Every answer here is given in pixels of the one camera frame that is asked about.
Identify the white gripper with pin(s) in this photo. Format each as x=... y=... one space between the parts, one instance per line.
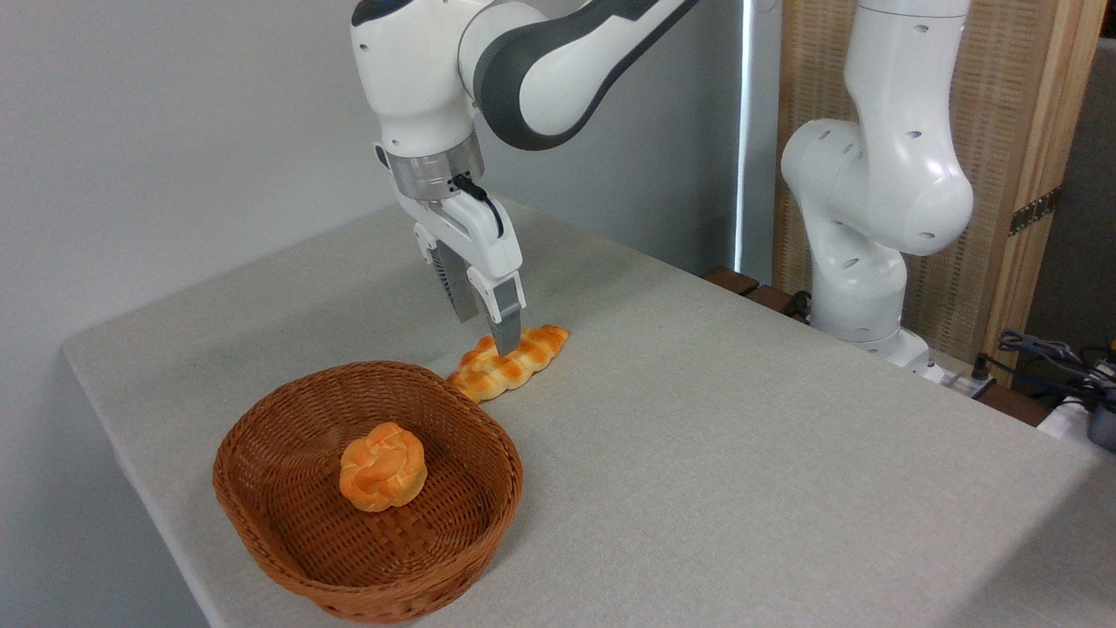
x=479 y=240

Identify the long braided bread loaf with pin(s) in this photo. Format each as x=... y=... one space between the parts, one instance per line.
x=523 y=353

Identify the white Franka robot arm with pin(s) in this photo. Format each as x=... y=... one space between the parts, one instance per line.
x=418 y=70

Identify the round knotted bread roll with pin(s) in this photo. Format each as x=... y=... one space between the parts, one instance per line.
x=384 y=467

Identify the brown wicker basket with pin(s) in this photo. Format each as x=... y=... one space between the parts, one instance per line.
x=418 y=558

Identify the brown wooden base board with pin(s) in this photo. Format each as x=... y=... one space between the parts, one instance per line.
x=750 y=290

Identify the grey tablecloth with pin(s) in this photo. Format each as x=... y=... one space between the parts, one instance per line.
x=741 y=480

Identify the dark metal screen hinge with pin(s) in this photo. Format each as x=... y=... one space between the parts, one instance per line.
x=1036 y=211

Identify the wooden rattan folding screen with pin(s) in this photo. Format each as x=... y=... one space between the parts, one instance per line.
x=1003 y=87

